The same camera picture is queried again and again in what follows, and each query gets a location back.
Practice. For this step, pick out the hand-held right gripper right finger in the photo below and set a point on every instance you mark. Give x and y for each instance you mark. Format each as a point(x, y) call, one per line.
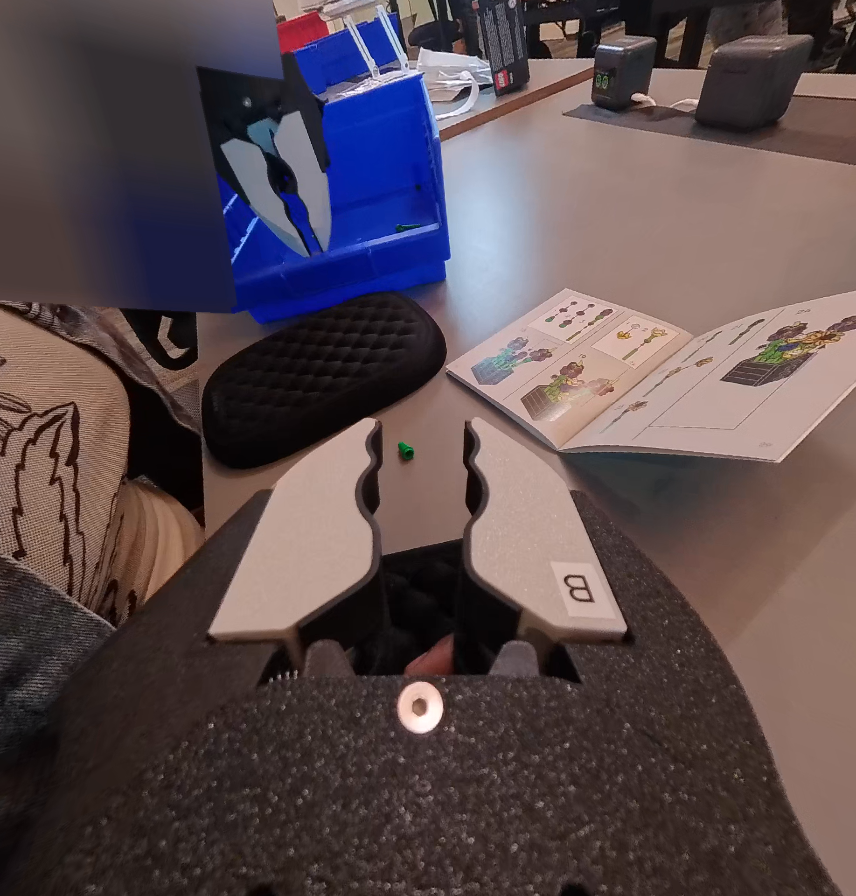
point(533, 532)

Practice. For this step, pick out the person's printed top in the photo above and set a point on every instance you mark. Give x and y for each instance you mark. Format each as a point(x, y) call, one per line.
point(43, 434)

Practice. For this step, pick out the black wrist rest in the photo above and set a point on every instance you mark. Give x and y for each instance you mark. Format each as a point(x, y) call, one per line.
point(316, 378)

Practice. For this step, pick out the open instruction booklet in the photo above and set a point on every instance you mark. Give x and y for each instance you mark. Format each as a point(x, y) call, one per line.
point(679, 392)

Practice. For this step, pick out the small green toy brick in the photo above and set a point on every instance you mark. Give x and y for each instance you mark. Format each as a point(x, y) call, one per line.
point(405, 450)

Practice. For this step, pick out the dark grey power station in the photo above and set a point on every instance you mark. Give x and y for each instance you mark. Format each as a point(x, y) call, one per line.
point(749, 80)

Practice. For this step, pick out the black charger with green light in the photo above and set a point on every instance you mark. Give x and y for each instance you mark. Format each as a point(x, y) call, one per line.
point(624, 70)

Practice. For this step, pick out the person's blue jeans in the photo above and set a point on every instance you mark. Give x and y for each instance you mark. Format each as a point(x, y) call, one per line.
point(29, 665)

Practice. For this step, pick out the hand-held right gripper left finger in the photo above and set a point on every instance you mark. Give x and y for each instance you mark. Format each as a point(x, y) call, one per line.
point(302, 546)

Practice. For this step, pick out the red storage bin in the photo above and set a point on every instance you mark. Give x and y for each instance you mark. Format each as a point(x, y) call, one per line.
point(298, 31)

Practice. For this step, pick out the person's right hand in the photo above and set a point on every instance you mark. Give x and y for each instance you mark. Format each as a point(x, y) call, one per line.
point(431, 658)

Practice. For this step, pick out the grey desk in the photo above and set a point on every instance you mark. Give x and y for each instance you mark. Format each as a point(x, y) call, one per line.
point(610, 231)

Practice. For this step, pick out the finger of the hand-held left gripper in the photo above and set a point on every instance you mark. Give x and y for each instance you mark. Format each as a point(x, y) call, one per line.
point(249, 175)
point(307, 168)

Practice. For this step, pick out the white paper strip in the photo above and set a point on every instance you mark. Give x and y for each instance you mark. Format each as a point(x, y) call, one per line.
point(466, 98)

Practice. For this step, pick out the blue storage bin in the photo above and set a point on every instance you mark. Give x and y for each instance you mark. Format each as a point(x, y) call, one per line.
point(344, 52)
point(379, 154)

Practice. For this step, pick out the black toy set box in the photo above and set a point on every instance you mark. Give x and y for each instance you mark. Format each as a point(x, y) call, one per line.
point(501, 42)

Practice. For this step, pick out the clear plastic bag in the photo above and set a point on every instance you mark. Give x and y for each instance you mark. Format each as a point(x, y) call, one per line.
point(456, 70)

